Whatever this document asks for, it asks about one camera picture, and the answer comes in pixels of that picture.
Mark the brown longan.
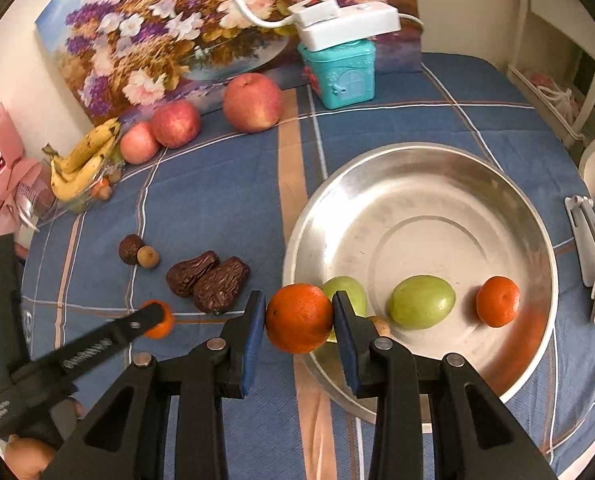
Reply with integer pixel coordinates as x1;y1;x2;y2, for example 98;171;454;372
369;315;392;337
137;245;160;269
98;185;112;200

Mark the large green jujube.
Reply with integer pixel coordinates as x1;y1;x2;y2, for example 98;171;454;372
386;275;457;330

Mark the orange tangerine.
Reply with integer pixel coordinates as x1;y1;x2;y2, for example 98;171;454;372
266;283;333;354
475;276;521;328
140;300;175;339

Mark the dark red date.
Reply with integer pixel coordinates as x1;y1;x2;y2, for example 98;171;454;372
166;250;220;298
192;257;250;315

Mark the small green jujube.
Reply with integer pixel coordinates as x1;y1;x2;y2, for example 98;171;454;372
320;275;368;318

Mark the person's left hand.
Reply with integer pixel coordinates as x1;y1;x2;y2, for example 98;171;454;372
4;398;84;479

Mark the silver metal plate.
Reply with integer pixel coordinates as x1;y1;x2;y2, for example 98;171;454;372
282;143;559;401

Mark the brown longan by tray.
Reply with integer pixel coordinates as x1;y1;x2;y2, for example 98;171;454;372
98;185;112;200

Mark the blue plaid tablecloth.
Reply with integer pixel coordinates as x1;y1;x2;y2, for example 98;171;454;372
22;53;595;471

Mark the clear plastic fruit tray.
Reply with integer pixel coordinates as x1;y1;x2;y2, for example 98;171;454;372
44;145;125;214

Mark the yellow banana bunch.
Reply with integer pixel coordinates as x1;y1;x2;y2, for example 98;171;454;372
41;116;123;204

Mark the pink flower bouquet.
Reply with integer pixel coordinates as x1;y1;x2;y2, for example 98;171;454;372
0;103;55;235

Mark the pink apple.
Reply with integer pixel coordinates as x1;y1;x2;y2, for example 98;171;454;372
119;122;160;165

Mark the white phone stand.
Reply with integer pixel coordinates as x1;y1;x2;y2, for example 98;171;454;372
564;195;595;288

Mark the red apple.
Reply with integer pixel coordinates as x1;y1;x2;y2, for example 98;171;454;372
222;73;283;133
151;101;201;148

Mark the flower painting canvas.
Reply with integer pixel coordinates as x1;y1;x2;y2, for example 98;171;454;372
36;0;422;125

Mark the teal house-shaped box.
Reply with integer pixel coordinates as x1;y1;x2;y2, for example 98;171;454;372
297;39;377;110

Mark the white chair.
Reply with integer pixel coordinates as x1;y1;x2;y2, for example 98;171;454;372
507;0;595;191

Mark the white power strip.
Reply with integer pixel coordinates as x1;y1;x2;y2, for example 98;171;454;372
288;0;401;52

